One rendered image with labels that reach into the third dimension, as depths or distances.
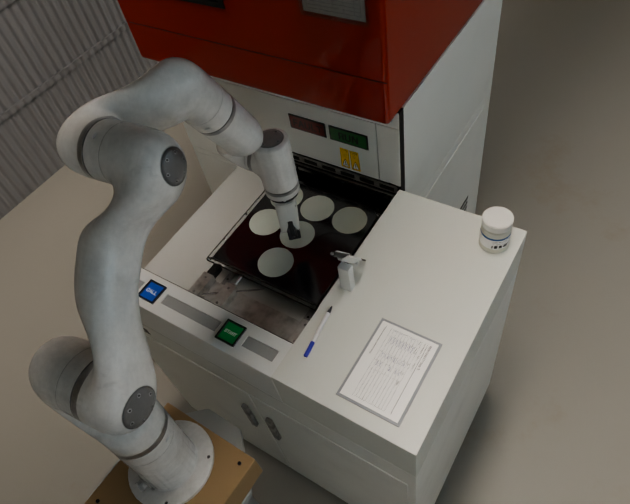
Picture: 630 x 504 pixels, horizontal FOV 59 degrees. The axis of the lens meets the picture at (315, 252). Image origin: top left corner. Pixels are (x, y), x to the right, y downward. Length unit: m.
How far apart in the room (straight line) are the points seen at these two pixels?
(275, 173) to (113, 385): 0.58
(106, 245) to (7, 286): 2.33
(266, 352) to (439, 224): 0.54
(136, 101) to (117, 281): 0.28
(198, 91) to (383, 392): 0.70
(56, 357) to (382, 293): 0.71
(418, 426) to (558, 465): 1.11
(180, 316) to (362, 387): 0.49
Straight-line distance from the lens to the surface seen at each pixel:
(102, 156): 0.87
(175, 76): 0.94
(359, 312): 1.29
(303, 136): 1.60
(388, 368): 1.22
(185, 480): 1.28
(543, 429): 2.25
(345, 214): 1.57
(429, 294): 1.32
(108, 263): 0.90
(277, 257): 1.51
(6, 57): 3.38
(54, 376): 1.00
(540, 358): 2.37
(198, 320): 1.38
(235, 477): 1.26
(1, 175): 3.51
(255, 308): 1.45
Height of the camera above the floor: 2.07
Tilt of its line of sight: 51 degrees down
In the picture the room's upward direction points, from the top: 13 degrees counter-clockwise
